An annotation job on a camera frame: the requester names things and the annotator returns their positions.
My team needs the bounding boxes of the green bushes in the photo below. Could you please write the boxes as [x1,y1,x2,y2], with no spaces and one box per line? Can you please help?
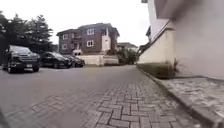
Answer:
[116,48,138,65]

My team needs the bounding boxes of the house with grey roof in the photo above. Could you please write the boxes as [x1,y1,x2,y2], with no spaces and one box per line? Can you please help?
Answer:
[116,41,139,53]

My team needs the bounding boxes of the brown multi-storey building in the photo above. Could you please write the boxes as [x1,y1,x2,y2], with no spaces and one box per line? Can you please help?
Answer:
[55,22,121,56]

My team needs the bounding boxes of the grey brick paved road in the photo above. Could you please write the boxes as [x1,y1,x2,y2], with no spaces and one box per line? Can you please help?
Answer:
[0,64,208,128]

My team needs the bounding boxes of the low green hedge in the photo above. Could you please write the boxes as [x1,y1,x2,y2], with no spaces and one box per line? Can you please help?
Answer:
[137,62,176,80]

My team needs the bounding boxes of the building with dark roof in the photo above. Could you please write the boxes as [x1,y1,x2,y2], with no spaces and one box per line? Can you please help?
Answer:
[145,25,153,43]

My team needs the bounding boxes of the white building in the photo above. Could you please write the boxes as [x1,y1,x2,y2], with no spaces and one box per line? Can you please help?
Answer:
[140,0,224,81]

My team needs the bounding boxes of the black SUV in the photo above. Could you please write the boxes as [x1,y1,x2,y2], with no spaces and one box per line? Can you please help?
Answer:
[2,44,41,74]

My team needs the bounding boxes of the raised stone pavement with kerb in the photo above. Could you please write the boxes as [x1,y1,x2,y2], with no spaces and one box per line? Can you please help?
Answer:
[136,66,224,128]

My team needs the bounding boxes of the group of dark trees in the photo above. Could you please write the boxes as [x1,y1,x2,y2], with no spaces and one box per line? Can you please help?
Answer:
[0,10,56,56]

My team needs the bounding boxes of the low white wall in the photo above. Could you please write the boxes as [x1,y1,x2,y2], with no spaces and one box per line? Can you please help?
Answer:
[76,54,120,67]

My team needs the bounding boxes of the cream sloping wall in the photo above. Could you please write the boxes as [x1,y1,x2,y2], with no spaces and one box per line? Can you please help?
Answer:
[137,28,176,66]

